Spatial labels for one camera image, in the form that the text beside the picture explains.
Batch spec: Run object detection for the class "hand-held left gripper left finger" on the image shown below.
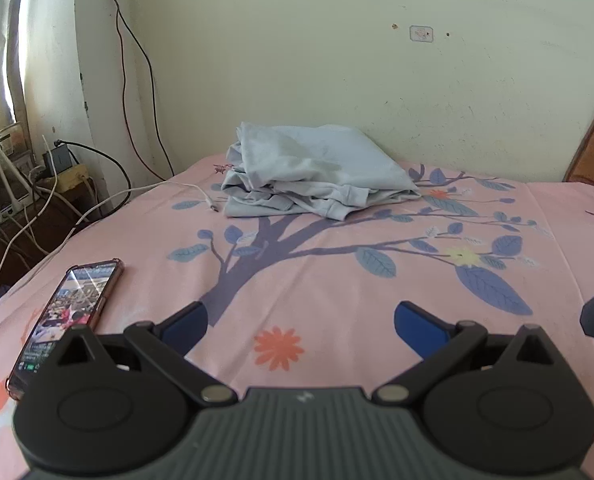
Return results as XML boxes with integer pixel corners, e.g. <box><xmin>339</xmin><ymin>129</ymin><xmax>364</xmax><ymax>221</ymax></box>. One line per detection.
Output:
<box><xmin>57</xmin><ymin>301</ymin><xmax>239</xmax><ymax>406</ymax></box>

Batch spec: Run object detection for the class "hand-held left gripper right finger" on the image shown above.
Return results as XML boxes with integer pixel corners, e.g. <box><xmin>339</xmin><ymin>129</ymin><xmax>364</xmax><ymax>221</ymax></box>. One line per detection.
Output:
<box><xmin>394</xmin><ymin>301</ymin><xmax>552</xmax><ymax>406</ymax></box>

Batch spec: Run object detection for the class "white printed t-shirt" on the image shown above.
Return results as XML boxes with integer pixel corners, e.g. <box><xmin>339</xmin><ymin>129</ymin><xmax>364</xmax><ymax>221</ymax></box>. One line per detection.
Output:
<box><xmin>220</xmin><ymin>121</ymin><xmax>423</xmax><ymax>221</ymax></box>

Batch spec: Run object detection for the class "pink printed bed sheet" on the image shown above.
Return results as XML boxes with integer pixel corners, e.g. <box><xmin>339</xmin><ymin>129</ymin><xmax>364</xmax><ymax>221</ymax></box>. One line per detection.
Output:
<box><xmin>0</xmin><ymin>155</ymin><xmax>594</xmax><ymax>480</ymax></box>

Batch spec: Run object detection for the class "smartphone in clear case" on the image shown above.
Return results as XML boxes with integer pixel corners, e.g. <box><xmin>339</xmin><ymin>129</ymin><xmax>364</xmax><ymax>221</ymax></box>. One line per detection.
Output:
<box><xmin>6</xmin><ymin>258</ymin><xmax>124</xmax><ymax>401</ymax></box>

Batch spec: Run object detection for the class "yellowed power strip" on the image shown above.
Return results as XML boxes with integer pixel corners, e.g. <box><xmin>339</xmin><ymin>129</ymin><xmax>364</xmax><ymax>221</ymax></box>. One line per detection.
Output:
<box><xmin>30</xmin><ymin>162</ymin><xmax>92</xmax><ymax>193</ymax></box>

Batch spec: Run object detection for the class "black power adapter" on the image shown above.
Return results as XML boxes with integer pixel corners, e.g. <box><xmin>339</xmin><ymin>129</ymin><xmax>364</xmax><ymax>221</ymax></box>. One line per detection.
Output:
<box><xmin>44</xmin><ymin>144</ymin><xmax>73</xmax><ymax>177</ymax></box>

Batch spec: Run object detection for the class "white charging cable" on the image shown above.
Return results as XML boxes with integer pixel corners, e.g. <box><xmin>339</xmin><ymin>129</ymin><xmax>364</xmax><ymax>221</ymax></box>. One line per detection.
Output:
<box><xmin>74</xmin><ymin>182</ymin><xmax>221</xmax><ymax>226</ymax></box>

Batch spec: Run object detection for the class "black power cable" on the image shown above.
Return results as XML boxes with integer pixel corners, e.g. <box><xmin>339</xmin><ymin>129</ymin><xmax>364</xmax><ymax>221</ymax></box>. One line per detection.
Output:
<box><xmin>56</xmin><ymin>140</ymin><xmax>131</xmax><ymax>218</ymax></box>

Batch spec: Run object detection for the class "white looped cable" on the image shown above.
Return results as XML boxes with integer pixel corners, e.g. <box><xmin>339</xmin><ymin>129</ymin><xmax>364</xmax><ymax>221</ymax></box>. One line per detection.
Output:
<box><xmin>0</xmin><ymin>135</ymin><xmax>90</xmax><ymax>306</ymax></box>

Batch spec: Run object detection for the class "thin wall cable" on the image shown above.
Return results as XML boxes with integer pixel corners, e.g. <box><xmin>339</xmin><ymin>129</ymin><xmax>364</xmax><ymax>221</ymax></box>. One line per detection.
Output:
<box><xmin>102</xmin><ymin>0</ymin><xmax>174</xmax><ymax>182</ymax></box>

